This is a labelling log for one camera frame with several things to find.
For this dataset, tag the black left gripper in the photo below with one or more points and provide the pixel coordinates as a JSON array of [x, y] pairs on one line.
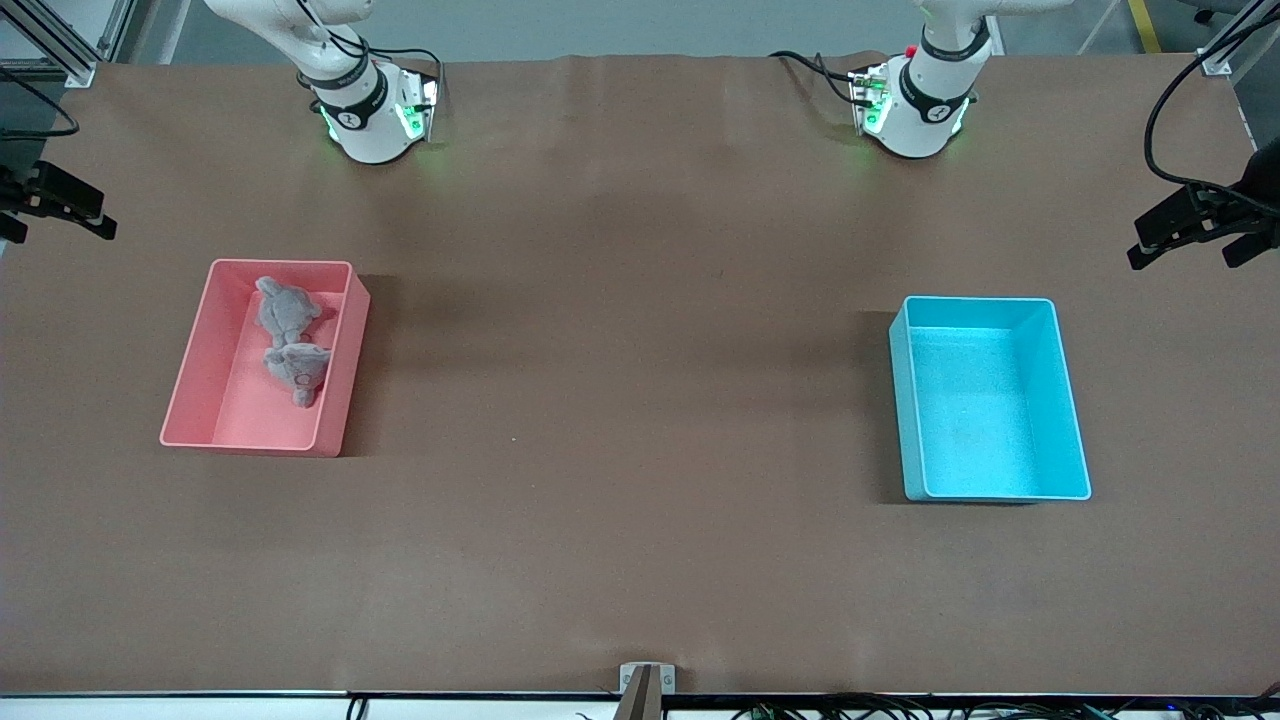
[[1262, 183]]

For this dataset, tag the brown table cover mat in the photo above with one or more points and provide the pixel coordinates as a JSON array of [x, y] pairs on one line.
[[640, 560]]

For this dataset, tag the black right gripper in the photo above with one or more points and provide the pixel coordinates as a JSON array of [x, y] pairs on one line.
[[40, 187]]

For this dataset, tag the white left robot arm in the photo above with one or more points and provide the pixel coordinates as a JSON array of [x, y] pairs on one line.
[[920, 120]]

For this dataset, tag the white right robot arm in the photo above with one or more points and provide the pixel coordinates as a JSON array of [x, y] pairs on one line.
[[370, 120]]

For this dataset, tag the blue plastic box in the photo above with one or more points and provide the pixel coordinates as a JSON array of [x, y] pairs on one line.
[[990, 430]]

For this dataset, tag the pink plastic box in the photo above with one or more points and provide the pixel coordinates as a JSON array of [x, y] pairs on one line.
[[240, 410]]

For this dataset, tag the aluminium frame post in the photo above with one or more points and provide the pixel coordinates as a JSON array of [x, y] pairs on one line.
[[1218, 62], [70, 62]]

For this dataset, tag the metal base connector plate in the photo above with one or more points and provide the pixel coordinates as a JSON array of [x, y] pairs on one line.
[[865, 100], [425, 105]]

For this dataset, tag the grey plush animal toy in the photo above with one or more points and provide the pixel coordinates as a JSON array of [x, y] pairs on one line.
[[285, 312], [297, 370]]

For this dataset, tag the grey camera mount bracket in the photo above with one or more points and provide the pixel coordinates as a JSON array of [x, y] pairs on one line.
[[630, 680]]

